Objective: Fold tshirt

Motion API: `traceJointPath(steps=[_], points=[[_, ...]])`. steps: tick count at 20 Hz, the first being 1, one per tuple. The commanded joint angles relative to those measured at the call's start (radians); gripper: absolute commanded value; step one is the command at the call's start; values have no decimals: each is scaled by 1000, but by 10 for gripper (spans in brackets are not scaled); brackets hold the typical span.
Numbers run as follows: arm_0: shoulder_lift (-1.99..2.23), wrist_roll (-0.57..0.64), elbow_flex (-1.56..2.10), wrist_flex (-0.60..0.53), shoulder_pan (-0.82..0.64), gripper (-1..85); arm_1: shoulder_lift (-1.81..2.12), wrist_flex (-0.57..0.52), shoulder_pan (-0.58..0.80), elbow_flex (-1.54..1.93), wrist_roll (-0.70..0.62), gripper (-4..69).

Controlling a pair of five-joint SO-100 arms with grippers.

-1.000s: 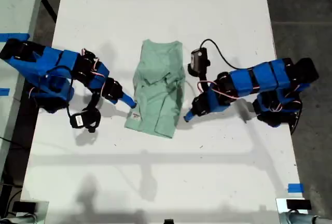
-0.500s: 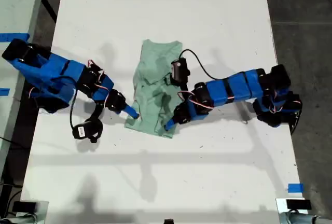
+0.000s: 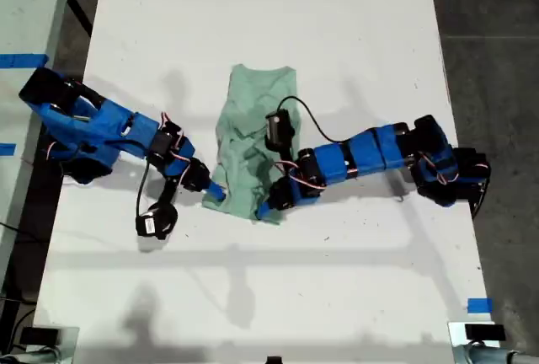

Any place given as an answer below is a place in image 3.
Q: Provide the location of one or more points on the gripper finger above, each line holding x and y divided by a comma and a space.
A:
269, 209
261, 214
217, 189
214, 197

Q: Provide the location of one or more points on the pale green T-shirt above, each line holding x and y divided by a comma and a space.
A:
248, 136

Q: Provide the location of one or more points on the blue and black robot arm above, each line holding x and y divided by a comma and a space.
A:
370, 157
105, 128

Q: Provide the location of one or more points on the small black box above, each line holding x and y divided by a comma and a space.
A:
484, 332
273, 360
40, 335

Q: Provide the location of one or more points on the short blue tape strip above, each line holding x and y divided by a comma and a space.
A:
7, 149

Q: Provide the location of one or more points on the long blue tape strip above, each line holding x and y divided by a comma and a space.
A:
23, 61

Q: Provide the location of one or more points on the shiny metal plate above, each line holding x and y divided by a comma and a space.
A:
457, 338
67, 345

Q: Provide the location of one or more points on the square blue tape piece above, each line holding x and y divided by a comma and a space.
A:
480, 306

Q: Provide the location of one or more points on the pale side table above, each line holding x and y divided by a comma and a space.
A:
25, 10

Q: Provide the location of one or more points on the black camera box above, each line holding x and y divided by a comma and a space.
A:
153, 223
279, 130

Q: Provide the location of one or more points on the black table frame leg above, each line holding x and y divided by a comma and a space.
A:
82, 6

